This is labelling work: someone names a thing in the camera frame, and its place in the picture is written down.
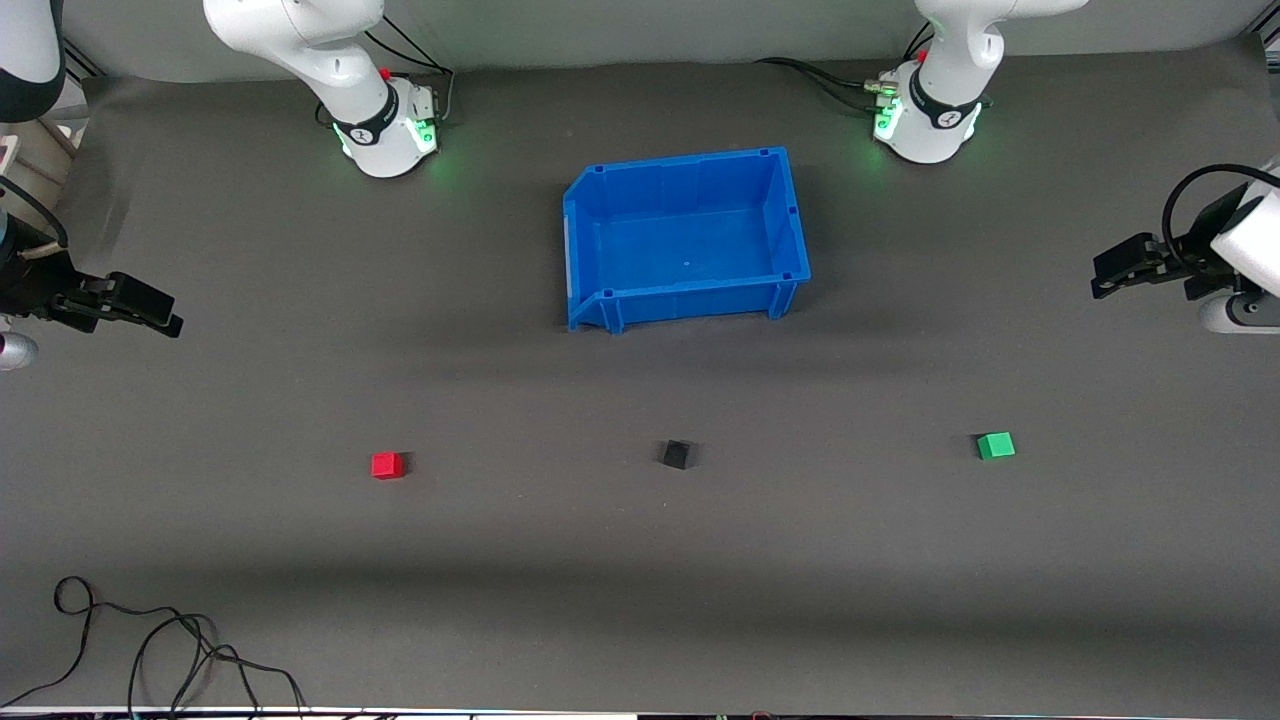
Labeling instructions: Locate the beige plastic crate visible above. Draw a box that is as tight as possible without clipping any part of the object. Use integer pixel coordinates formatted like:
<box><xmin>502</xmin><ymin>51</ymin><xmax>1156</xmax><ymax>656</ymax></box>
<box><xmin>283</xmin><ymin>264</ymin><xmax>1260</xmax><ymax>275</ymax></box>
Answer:
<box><xmin>0</xmin><ymin>115</ymin><xmax>81</xmax><ymax>216</ymax></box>

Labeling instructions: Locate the blue plastic storage bin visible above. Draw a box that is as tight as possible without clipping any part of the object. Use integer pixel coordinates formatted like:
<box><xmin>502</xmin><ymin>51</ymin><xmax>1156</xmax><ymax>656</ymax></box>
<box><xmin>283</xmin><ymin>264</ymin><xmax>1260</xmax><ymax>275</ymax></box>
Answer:
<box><xmin>562</xmin><ymin>146</ymin><xmax>813</xmax><ymax>336</ymax></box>

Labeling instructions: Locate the dark grey table mat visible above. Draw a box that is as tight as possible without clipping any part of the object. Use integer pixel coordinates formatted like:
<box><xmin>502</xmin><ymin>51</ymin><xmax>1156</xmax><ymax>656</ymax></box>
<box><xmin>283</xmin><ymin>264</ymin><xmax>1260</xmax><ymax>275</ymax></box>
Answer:
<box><xmin>0</xmin><ymin>40</ymin><xmax>1280</xmax><ymax>716</ymax></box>

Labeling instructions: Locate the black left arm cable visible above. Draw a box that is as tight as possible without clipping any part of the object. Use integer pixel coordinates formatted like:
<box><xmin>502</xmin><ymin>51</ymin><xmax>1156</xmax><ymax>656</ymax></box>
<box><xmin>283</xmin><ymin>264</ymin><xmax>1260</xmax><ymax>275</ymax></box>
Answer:
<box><xmin>1160</xmin><ymin>163</ymin><xmax>1280</xmax><ymax>276</ymax></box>

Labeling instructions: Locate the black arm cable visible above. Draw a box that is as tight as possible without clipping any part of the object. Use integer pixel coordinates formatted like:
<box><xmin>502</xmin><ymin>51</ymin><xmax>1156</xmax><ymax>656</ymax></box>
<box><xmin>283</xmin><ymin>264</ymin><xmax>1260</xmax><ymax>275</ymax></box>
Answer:
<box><xmin>0</xmin><ymin>178</ymin><xmax>69</xmax><ymax>251</ymax></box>
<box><xmin>1160</xmin><ymin>163</ymin><xmax>1280</xmax><ymax>276</ymax></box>

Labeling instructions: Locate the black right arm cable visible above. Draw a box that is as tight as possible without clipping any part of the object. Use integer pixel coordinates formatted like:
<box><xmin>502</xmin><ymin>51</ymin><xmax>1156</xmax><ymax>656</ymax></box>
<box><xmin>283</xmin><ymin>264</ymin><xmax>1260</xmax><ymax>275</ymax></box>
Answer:
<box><xmin>0</xmin><ymin>178</ymin><xmax>69</xmax><ymax>251</ymax></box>

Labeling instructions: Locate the thin black loose cable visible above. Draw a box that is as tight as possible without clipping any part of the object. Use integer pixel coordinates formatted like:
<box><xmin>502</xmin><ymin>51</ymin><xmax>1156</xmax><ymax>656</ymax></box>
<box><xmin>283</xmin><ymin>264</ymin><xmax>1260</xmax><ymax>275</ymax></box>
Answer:
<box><xmin>0</xmin><ymin>575</ymin><xmax>216</xmax><ymax>709</ymax></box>
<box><xmin>128</xmin><ymin>612</ymin><xmax>306</xmax><ymax>720</ymax></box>

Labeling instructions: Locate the black right base cable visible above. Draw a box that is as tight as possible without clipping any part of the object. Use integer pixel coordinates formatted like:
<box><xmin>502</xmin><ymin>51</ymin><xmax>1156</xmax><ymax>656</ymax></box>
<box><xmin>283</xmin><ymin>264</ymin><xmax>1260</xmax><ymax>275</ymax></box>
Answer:
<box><xmin>365</xmin><ymin>18</ymin><xmax>456</xmax><ymax>129</ymax></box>

